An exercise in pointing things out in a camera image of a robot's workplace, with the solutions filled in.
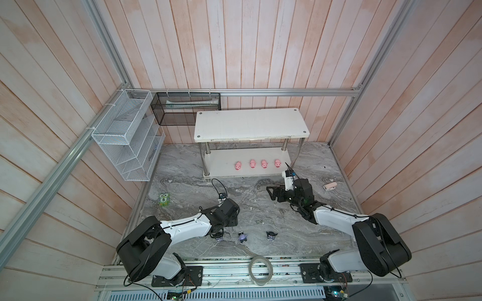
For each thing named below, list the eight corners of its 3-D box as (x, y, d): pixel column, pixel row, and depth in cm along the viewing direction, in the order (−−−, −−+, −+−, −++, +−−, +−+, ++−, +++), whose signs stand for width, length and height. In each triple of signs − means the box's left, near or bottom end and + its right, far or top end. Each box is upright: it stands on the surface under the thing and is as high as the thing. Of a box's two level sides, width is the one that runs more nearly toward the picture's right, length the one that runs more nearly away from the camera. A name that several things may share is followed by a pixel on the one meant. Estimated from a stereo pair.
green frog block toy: (157, 207, 95) (156, 205, 93) (161, 194, 100) (160, 192, 98) (168, 207, 95) (167, 205, 93) (171, 194, 100) (170, 192, 98)
